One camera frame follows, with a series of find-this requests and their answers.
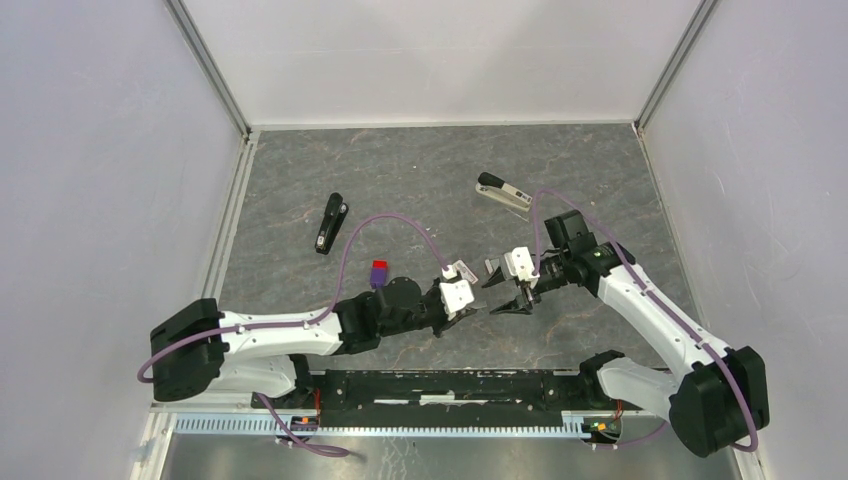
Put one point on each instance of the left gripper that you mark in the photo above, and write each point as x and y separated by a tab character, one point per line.
445	324

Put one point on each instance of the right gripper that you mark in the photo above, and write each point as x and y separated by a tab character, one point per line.
512	307

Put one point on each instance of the black stapler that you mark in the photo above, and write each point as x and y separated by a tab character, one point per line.
335	212

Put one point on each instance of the staple tray box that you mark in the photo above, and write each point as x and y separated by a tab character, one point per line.
490	265

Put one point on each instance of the red white staple box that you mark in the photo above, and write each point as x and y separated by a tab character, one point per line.
465	272

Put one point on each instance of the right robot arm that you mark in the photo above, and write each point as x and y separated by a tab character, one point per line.
711	395

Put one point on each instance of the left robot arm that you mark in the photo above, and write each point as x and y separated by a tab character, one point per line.
203	349

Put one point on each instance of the purple red block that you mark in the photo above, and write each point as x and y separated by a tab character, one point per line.
378	274

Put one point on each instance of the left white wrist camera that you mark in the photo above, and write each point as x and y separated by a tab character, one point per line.
455	292

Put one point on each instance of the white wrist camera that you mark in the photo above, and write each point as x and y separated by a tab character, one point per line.
455	292
518	264

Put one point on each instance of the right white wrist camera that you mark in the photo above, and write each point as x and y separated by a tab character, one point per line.
518	264

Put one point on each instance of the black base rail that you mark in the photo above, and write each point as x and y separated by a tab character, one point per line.
445	398

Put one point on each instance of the white cable duct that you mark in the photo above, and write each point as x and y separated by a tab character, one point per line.
264	424

